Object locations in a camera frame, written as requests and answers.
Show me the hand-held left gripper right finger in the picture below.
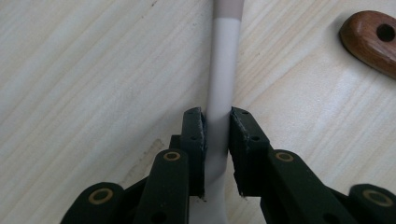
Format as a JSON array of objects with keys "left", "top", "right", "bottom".
[{"left": 229, "top": 106, "right": 272, "bottom": 198}]

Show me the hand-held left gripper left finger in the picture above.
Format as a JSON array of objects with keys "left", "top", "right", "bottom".
[{"left": 169, "top": 106, "right": 207, "bottom": 199}]

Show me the white ladle with beige handle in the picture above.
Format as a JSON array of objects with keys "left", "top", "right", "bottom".
[{"left": 188, "top": 0, "right": 246, "bottom": 224}]

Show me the brown wooden spoon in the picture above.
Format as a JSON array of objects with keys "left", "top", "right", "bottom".
[{"left": 338, "top": 9, "right": 396, "bottom": 79}]

